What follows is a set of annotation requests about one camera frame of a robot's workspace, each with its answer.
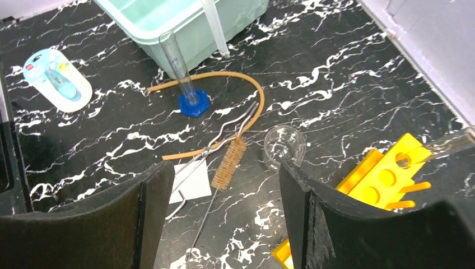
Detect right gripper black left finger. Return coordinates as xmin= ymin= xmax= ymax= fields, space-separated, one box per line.
xmin=1 ymin=161 xmax=175 ymax=268

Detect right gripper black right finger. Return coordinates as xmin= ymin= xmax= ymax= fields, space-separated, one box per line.
xmin=278 ymin=162 xmax=474 ymax=268

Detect brown test tube brush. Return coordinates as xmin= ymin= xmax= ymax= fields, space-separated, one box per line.
xmin=185 ymin=134 xmax=247 ymax=263

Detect large clear glass test tube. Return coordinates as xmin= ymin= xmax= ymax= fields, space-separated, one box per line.
xmin=424 ymin=126 xmax=474 ymax=161

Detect blue round cap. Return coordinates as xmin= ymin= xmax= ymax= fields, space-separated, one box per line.
xmin=159 ymin=31 xmax=210 ymax=118

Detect clear plastic funnel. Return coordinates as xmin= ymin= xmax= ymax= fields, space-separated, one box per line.
xmin=201 ymin=0 xmax=230 ymax=58

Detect yellow test tube rack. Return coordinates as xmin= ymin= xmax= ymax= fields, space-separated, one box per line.
xmin=271 ymin=133 xmax=433 ymax=269

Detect white packet with clips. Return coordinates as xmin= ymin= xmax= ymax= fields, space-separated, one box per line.
xmin=169 ymin=160 xmax=212 ymax=204

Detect clear glass beaker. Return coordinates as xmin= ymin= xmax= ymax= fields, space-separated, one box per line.
xmin=262 ymin=125 xmax=307 ymax=170

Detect metal crucible tongs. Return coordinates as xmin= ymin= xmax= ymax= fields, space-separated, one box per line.
xmin=165 ymin=101 xmax=259 ymax=220

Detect brown rubber tubing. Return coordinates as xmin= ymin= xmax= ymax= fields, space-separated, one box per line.
xmin=144 ymin=71 xmax=265 ymax=160

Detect packaged blue pipette bulb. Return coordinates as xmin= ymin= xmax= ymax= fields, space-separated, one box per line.
xmin=22 ymin=49 xmax=93 ymax=113

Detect teal plastic bin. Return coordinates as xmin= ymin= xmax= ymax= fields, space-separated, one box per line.
xmin=96 ymin=0 xmax=269 ymax=78

